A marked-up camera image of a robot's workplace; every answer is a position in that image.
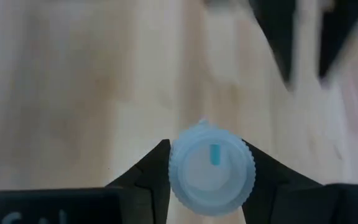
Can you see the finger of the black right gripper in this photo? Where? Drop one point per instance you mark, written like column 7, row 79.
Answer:
column 275, row 34
column 337, row 34

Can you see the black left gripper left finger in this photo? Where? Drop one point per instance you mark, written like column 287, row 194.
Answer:
column 148, row 193

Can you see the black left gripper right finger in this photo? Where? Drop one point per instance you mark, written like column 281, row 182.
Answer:
column 278, row 196

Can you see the translucent bottle with blue pill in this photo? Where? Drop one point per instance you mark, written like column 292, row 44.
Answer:
column 211, row 174

